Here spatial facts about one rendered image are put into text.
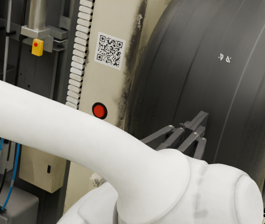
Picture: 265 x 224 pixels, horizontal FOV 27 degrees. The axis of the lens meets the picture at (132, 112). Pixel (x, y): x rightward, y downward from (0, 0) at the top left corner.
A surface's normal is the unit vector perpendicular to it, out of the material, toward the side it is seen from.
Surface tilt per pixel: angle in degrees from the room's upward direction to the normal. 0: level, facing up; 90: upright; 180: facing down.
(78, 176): 90
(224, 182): 24
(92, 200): 35
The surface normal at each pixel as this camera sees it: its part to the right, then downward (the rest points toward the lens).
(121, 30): -0.47, 0.29
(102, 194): -0.38, -0.90
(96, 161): -0.12, 0.53
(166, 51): -0.54, -0.28
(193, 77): -0.36, -0.07
